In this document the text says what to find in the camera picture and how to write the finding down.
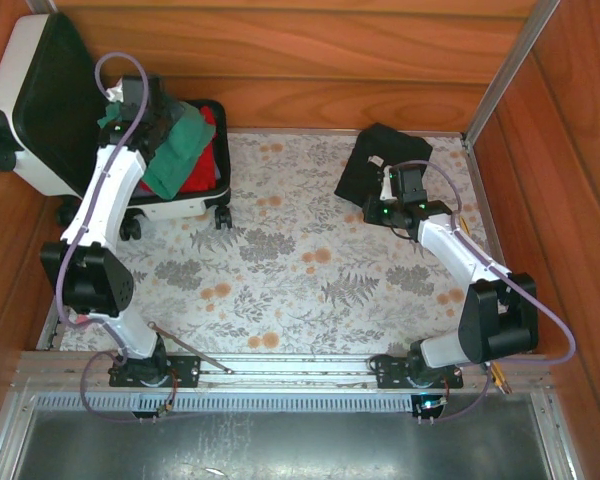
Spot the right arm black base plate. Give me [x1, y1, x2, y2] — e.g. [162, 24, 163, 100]
[369, 354, 465, 390]

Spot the aluminium table edge strip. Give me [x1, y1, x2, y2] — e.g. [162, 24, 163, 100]
[462, 134, 506, 271]
[34, 299, 66, 351]

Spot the floral tablecloth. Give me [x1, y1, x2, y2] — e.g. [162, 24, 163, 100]
[59, 128, 496, 357]

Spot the white hard-shell suitcase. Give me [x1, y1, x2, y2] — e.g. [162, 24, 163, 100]
[0, 12, 233, 242]

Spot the thin metal rod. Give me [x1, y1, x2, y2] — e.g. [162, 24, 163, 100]
[147, 322, 234, 375]

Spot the green garment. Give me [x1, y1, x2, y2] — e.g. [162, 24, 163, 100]
[96, 101, 216, 200]

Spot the aluminium mounting rail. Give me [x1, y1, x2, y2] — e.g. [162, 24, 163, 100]
[12, 351, 551, 392]

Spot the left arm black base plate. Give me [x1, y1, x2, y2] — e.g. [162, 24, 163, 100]
[108, 353, 202, 389]

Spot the yellow utility knife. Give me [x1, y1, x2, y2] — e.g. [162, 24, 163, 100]
[489, 363, 513, 396]

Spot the grey slotted cable duct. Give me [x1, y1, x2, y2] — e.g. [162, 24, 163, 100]
[29, 391, 537, 414]

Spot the red garment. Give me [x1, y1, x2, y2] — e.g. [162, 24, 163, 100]
[179, 104, 220, 195]

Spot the small circuit board with wires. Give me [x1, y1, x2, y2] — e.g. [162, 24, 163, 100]
[152, 387, 179, 417]
[413, 392, 450, 419]

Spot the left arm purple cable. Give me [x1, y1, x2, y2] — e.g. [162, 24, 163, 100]
[54, 52, 181, 425]

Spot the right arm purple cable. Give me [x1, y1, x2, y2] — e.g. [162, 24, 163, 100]
[389, 159, 577, 426]

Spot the black garment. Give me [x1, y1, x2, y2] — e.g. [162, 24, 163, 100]
[333, 122, 434, 214]

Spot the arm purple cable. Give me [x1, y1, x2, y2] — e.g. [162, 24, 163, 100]
[54, 52, 181, 425]
[389, 159, 577, 426]

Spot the steel sheet tray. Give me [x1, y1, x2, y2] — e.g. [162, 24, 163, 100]
[9, 409, 556, 480]

